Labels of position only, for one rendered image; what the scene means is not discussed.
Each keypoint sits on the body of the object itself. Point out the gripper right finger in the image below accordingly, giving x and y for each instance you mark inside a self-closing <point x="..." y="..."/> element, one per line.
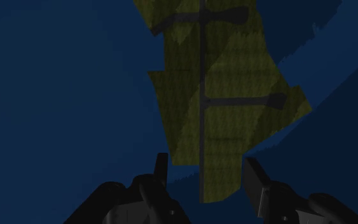
<point x="278" y="198"/>

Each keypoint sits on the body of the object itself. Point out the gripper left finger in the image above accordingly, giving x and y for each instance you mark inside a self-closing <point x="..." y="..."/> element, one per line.
<point x="147" y="192"/>

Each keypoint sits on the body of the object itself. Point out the olive wooden cabinet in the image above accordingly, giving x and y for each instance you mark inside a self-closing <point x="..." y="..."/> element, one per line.
<point x="228" y="77"/>

